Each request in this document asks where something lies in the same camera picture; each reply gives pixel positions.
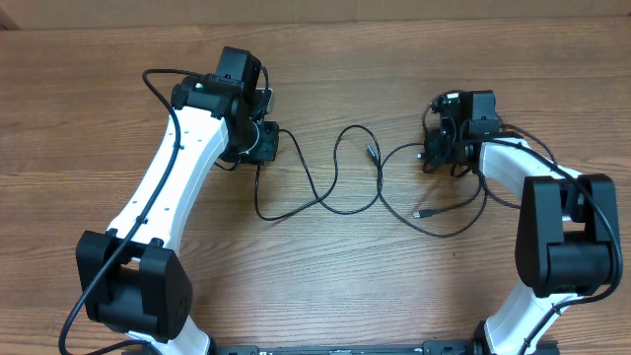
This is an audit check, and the black USB cable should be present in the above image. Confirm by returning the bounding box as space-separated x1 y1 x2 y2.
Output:
253 124 384 222
365 142 489 239

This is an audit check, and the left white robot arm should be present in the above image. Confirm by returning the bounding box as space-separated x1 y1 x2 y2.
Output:
70 46 279 354

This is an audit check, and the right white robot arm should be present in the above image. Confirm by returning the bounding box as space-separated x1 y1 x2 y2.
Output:
419 91 623 354

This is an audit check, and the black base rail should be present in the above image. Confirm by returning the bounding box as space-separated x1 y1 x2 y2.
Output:
211 340 483 355

